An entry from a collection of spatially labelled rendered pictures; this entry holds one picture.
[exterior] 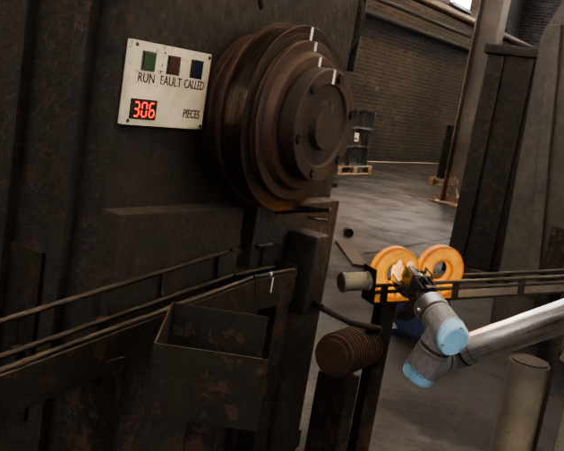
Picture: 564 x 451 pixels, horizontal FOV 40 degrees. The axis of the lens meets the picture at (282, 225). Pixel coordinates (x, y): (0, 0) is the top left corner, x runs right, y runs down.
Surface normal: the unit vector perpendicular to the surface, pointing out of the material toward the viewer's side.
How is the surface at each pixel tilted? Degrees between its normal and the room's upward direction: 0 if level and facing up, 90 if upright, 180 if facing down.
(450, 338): 103
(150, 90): 90
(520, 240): 90
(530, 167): 90
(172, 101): 90
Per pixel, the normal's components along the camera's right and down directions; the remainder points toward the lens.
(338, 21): 0.82, 0.23
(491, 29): -0.55, 0.06
